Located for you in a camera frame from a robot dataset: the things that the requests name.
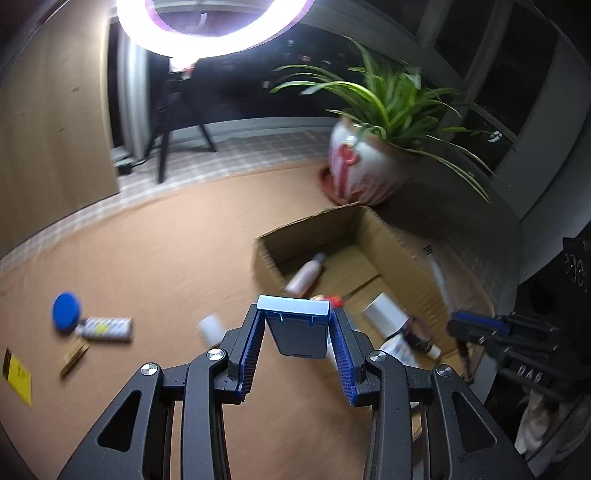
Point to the white cylinder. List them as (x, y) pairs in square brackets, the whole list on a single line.
[(211, 328)]

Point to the blue box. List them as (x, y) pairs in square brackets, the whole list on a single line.
[(295, 327)]

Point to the yellow and black card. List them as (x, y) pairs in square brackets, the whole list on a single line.
[(17, 376)]

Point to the green spider plant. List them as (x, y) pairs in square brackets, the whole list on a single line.
[(392, 106)]

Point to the white patterned box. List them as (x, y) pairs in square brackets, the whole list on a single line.
[(399, 351)]

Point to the white and blue tube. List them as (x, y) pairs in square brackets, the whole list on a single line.
[(436, 281)]

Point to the large brown board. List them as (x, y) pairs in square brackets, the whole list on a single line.
[(55, 129)]

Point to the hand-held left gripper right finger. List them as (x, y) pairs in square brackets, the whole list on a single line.
[(344, 364)]

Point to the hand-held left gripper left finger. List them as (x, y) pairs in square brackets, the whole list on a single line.
[(247, 360)]

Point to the cardboard box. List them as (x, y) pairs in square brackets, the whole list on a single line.
[(397, 258)]

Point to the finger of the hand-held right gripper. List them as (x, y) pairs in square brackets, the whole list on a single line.
[(531, 371), (475, 323)]

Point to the pink bottle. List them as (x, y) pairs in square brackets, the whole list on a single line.
[(305, 274)]

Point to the patterned white tube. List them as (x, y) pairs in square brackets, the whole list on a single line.
[(106, 328)]

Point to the black tripod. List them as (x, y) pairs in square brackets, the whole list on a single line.
[(178, 115)]

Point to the small black adapter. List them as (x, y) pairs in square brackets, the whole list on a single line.
[(125, 167)]

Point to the white curtain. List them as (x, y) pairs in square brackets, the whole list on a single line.
[(134, 92)]

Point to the blue round lid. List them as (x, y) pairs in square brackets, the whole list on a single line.
[(66, 311)]

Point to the small wooden block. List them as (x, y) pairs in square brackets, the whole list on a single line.
[(74, 357)]

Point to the white and red plant pot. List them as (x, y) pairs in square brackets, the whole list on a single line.
[(369, 161)]

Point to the red and white toy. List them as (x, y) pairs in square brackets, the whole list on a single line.
[(338, 301)]

